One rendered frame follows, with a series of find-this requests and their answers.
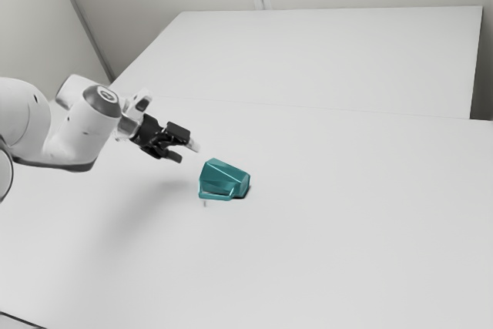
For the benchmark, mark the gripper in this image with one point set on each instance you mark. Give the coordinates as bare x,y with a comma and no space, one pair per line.
148,131

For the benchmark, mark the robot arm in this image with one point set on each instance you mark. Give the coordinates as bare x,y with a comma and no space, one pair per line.
77,128

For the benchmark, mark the teal faceted mug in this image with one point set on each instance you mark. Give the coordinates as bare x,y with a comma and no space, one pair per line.
224,179

